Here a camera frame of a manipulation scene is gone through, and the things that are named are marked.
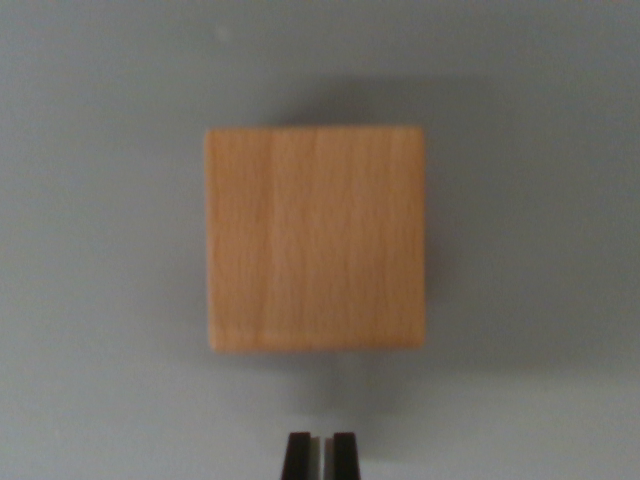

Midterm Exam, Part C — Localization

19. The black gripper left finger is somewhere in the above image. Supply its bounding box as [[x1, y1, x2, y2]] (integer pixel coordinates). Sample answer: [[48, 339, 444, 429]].
[[281, 432, 322, 480]]

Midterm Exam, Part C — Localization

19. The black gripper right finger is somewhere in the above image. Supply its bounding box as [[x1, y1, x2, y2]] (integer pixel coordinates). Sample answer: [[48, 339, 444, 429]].
[[323, 432, 363, 480]]

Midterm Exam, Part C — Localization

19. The light wooden cube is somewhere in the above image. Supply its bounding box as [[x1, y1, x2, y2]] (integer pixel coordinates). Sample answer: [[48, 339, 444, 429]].
[[204, 125, 428, 356]]

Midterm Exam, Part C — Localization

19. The grey plastic tray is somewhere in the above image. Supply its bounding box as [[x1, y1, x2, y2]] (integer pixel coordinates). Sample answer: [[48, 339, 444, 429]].
[[0, 0, 640, 480]]

